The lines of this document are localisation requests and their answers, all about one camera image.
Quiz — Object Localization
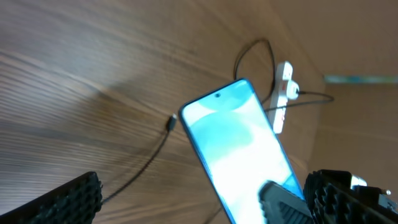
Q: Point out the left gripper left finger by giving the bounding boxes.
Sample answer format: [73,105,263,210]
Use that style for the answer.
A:
[1,171,103,224]

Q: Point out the brown cardboard backdrop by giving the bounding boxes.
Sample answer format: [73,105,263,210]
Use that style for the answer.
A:
[274,0,397,190]

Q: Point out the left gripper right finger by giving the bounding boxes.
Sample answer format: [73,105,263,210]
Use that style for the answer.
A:
[259,169,397,224]

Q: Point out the white power strip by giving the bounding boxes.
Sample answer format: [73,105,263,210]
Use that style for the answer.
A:
[267,61,293,134]

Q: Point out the blue Samsung Galaxy smartphone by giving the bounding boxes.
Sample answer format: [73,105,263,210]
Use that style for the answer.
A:
[179,78,303,223]

